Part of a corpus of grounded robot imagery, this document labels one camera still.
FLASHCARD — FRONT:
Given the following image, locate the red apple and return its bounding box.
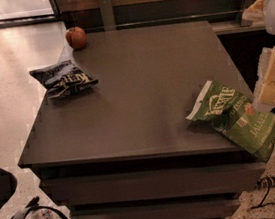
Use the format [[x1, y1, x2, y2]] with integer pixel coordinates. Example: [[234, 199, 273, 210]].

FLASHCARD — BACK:
[[65, 26, 87, 50]]

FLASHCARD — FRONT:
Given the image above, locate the green jalapeno chip bag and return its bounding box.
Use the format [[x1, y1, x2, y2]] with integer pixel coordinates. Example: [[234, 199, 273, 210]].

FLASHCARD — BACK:
[[187, 80, 275, 162]]

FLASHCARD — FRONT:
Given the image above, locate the black chip bag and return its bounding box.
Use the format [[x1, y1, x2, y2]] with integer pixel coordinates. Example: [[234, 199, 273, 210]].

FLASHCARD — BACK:
[[30, 60, 99, 99]]

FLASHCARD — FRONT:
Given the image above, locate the black cable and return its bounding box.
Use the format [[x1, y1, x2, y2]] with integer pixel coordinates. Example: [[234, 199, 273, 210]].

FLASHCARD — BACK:
[[247, 183, 275, 219]]

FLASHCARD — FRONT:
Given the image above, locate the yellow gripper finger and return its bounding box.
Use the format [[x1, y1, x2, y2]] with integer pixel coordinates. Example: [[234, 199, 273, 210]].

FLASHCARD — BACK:
[[242, 0, 265, 22], [253, 46, 275, 112]]

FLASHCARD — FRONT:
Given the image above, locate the dark brown drawer cabinet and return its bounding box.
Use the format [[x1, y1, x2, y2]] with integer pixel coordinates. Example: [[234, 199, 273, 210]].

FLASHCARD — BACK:
[[19, 21, 265, 219]]

